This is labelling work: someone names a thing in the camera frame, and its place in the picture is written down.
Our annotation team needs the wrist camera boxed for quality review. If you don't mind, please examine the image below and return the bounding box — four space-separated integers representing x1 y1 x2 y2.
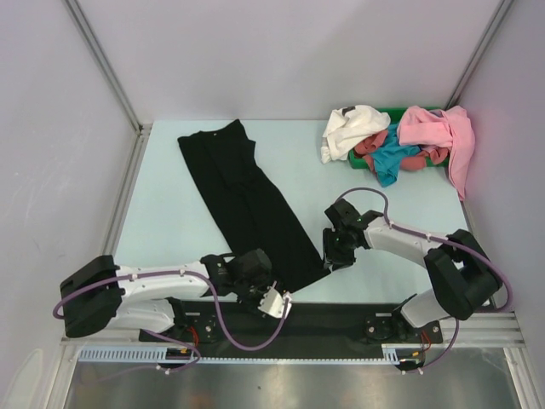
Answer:
324 199 376 231
257 286 292 319

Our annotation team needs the teal t shirt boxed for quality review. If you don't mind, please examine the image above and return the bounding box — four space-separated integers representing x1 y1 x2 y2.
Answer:
370 124 421 187

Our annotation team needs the aluminium front rail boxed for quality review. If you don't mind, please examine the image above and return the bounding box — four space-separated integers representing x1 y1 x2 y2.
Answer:
60 313 525 348

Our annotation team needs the green plastic bin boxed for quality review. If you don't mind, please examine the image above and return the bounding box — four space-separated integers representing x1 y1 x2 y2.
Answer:
348 107 450 176

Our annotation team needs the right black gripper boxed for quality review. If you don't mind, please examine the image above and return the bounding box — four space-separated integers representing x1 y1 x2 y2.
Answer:
321 227 356 271

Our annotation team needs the aluminium frame post right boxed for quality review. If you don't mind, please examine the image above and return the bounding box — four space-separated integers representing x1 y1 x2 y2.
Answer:
444 0 517 110

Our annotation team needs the aluminium frame post left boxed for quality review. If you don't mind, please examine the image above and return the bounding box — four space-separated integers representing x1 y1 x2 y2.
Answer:
63 0 141 133

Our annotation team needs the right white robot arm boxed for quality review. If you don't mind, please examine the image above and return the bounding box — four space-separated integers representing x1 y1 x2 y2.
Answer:
323 206 502 342

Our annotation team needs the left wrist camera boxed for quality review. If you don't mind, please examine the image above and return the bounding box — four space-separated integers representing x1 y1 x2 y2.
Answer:
257 286 292 319

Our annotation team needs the pink t shirt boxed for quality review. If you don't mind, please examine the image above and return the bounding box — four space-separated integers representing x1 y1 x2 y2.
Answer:
398 106 475 201

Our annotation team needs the dusty red t shirt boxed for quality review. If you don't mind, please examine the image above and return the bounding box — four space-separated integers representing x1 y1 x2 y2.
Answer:
348 130 450 171

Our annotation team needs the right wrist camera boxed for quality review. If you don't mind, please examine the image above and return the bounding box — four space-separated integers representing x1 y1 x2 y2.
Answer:
324 199 376 231

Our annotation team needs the aluminium frame post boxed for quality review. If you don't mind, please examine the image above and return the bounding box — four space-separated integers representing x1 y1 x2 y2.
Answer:
63 0 141 133
444 0 517 110

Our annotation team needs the black t shirt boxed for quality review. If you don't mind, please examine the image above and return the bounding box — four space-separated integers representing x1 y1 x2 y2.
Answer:
178 120 330 292

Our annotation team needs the white slotted cable duct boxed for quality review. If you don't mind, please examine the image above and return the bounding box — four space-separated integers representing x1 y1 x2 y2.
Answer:
78 345 422 366

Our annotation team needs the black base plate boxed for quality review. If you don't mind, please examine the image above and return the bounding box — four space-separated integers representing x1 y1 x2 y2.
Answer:
139 301 446 359

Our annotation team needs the white t shirt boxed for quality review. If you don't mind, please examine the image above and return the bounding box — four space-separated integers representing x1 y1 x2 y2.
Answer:
320 105 391 164

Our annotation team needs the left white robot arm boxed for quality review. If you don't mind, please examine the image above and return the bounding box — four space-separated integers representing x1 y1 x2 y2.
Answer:
53 249 284 341

